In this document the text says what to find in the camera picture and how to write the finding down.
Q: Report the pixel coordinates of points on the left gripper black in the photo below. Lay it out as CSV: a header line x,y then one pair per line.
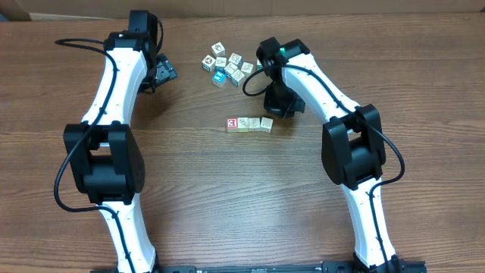
x,y
165,70

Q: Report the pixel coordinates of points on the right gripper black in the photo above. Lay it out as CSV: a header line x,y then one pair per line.
x,y
273,105

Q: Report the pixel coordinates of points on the white block orange side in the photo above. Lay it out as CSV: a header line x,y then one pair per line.
x,y
266,124

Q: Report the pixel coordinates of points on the green letter R block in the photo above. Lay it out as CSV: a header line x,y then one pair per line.
x,y
254,124

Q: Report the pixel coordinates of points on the yellow-sided block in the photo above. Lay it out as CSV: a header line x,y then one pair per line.
x,y
243,124

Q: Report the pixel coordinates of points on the red number three block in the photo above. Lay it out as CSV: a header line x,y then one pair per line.
x,y
232,125

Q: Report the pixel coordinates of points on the blue-sided block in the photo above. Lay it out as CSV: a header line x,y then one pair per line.
x,y
219,79

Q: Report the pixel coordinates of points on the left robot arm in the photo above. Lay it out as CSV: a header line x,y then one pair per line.
x,y
102,152

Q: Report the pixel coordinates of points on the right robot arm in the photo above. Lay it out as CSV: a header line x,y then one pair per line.
x,y
352,152

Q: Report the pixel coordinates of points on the green letter B block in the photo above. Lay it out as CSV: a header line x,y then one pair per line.
x,y
258,64

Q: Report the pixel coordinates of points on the white block green side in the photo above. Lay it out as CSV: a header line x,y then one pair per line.
x,y
247,68

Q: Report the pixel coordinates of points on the white block lower left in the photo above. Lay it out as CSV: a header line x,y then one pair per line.
x,y
237,77

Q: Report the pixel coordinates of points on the white block centre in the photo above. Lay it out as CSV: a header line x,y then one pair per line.
x,y
230,69

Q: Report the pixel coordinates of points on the green print block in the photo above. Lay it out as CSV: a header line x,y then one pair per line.
x,y
236,59

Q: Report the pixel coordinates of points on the white block blue print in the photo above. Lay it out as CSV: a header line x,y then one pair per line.
x,y
221,63

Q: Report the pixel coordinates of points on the left red circle block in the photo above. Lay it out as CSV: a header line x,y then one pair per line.
x,y
208,63

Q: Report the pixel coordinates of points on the top red picture block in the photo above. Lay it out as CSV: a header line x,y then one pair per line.
x,y
218,50

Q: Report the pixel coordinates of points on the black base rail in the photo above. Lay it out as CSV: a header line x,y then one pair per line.
x,y
324,267

